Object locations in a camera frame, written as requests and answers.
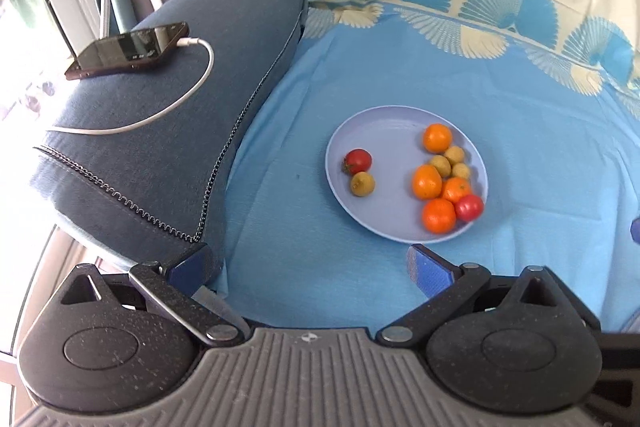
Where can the red cherry tomato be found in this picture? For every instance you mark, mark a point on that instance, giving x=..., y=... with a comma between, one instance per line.
x=469, y=207
x=356, y=161

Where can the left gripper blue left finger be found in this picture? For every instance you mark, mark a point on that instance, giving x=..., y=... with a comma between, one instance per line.
x=192, y=269

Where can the light blue round plate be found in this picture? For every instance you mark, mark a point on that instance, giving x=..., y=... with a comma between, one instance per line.
x=392, y=134

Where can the blue sofa armrest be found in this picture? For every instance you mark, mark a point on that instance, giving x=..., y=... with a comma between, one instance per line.
x=139, y=164

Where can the blue patterned bed sheet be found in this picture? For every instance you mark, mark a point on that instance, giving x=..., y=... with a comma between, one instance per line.
x=547, y=90

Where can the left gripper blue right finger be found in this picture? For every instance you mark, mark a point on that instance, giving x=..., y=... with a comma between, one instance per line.
x=430, y=272

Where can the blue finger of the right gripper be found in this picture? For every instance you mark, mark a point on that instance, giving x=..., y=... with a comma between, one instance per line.
x=635, y=230

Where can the black smartphone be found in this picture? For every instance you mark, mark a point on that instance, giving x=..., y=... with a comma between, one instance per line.
x=129, y=52

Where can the yellow-brown longan bottom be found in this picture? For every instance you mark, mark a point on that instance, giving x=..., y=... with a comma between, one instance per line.
x=460, y=170

